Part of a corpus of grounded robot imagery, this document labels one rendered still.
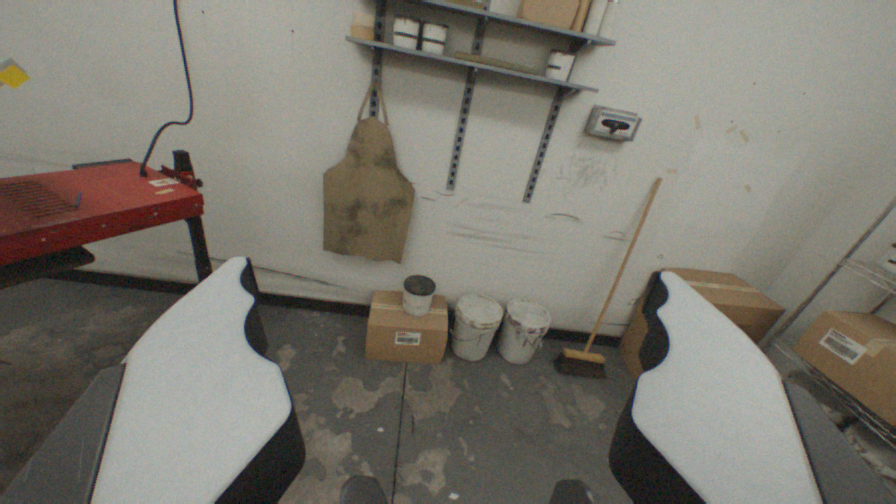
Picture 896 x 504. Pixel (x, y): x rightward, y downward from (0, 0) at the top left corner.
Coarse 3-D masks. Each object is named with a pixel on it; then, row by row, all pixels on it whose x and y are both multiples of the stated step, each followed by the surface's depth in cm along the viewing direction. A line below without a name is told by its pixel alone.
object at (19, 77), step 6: (12, 66) 80; (0, 72) 79; (6, 72) 80; (12, 72) 80; (18, 72) 81; (0, 78) 79; (6, 78) 80; (12, 78) 81; (18, 78) 82; (24, 78) 82; (6, 84) 80; (12, 84) 81; (18, 84) 82
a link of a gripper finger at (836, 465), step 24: (792, 384) 7; (792, 408) 6; (816, 408) 6; (816, 432) 6; (840, 432) 6; (816, 456) 6; (840, 456) 6; (816, 480) 5; (840, 480) 5; (864, 480) 5
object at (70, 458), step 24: (96, 384) 6; (120, 384) 6; (72, 408) 6; (96, 408) 6; (72, 432) 5; (96, 432) 5; (48, 456) 5; (72, 456) 5; (96, 456) 5; (24, 480) 5; (48, 480) 5; (72, 480) 5; (96, 480) 5
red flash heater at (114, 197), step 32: (0, 192) 111; (32, 192) 114; (64, 192) 118; (96, 192) 121; (128, 192) 126; (160, 192) 130; (192, 192) 135; (0, 224) 97; (32, 224) 99; (64, 224) 103; (96, 224) 110; (128, 224) 118; (160, 224) 127; (0, 256) 95; (32, 256) 100
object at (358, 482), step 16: (352, 480) 5; (368, 480) 5; (560, 480) 5; (576, 480) 5; (352, 496) 5; (368, 496) 5; (384, 496) 5; (560, 496) 5; (576, 496) 5; (592, 496) 5
